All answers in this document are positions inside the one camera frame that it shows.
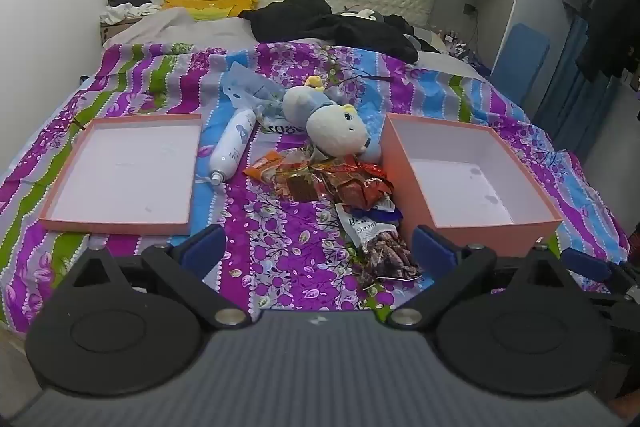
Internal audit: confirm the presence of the orange seasoning packet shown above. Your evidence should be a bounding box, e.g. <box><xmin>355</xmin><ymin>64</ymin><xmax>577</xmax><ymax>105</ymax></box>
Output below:
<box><xmin>243</xmin><ymin>151</ymin><xmax>301</xmax><ymax>182</ymax></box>

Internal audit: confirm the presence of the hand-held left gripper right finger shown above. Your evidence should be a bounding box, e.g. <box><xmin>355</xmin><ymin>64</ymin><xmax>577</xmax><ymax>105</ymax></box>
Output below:
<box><xmin>389</xmin><ymin>226</ymin><xmax>571</xmax><ymax>328</ymax></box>

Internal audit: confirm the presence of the yellow pillow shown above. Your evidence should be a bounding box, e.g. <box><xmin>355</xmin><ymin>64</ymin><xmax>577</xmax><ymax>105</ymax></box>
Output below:
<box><xmin>161</xmin><ymin>0</ymin><xmax>260</xmax><ymax>22</ymax></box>

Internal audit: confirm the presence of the red brown snack packet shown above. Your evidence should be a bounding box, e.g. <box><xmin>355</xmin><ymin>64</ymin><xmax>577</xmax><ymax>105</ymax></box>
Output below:
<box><xmin>322</xmin><ymin>161</ymin><xmax>396</xmax><ymax>212</ymax></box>

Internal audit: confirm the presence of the white spray bottle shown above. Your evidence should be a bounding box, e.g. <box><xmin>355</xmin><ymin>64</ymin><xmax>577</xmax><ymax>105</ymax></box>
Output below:
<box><xmin>208</xmin><ymin>109</ymin><xmax>257</xmax><ymax>186</ymax></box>

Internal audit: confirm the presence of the shallow pink box lid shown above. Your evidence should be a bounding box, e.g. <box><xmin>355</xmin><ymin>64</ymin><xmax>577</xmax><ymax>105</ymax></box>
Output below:
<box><xmin>39</xmin><ymin>114</ymin><xmax>203</xmax><ymax>236</ymax></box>

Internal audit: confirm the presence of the blue snack packet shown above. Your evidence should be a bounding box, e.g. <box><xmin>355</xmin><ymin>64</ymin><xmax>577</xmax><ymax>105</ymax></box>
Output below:
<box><xmin>370</xmin><ymin>201</ymin><xmax>404</xmax><ymax>224</ymax></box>

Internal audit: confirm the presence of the grey blanket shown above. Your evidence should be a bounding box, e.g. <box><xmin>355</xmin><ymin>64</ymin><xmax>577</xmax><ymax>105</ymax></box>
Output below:
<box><xmin>102</xmin><ymin>7</ymin><xmax>258</xmax><ymax>50</ymax></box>

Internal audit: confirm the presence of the brown clear snack packet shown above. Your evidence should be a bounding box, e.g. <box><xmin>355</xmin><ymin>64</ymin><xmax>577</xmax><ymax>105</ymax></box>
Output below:
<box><xmin>272</xmin><ymin>164</ymin><xmax>328</xmax><ymax>204</ymax></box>

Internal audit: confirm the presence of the blue curtain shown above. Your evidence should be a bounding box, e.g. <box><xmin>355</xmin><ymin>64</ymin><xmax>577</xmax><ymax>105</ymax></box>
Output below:
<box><xmin>532</xmin><ymin>14</ymin><xmax>622</xmax><ymax>158</ymax></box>

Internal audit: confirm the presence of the clear packet of purple snacks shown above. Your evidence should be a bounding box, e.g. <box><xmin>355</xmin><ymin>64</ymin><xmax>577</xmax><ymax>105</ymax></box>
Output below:
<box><xmin>335</xmin><ymin>203</ymin><xmax>424</xmax><ymax>281</ymax></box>

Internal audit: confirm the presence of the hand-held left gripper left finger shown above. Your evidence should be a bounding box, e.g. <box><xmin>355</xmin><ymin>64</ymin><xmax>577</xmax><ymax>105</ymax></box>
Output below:
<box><xmin>65</xmin><ymin>225</ymin><xmax>248</xmax><ymax>329</ymax></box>

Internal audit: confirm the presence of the white and blue plush toy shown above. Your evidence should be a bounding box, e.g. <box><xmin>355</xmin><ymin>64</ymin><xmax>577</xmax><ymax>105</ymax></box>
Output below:
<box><xmin>282</xmin><ymin>75</ymin><xmax>383</xmax><ymax>160</ymax></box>

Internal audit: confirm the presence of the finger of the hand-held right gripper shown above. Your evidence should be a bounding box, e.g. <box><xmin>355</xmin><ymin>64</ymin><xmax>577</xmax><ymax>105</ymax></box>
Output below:
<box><xmin>559</xmin><ymin>248</ymin><xmax>640</xmax><ymax>308</ymax></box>

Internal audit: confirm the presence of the deep pink cardboard box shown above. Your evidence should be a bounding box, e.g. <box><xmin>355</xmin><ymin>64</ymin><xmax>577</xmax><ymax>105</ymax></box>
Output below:
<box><xmin>380</xmin><ymin>113</ymin><xmax>563</xmax><ymax>260</ymax></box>

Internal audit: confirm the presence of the black and white clothes pile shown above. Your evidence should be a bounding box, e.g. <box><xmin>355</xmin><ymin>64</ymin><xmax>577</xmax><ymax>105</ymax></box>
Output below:
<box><xmin>99</xmin><ymin>0</ymin><xmax>162</xmax><ymax>26</ymax></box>

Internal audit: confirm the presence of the purple floral striped bedsheet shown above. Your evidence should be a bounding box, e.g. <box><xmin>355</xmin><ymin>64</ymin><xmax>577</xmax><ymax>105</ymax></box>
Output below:
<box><xmin>0</xmin><ymin>41</ymin><xmax>631</xmax><ymax>334</ymax></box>

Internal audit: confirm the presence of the black hanging garment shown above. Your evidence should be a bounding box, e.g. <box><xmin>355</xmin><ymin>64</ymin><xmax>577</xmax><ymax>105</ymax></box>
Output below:
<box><xmin>575</xmin><ymin>0</ymin><xmax>640</xmax><ymax>82</ymax></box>

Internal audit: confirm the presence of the pale blue plastic bag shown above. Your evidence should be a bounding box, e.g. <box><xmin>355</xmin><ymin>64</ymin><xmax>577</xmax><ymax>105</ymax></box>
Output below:
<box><xmin>220</xmin><ymin>62</ymin><xmax>283</xmax><ymax>118</ymax></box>

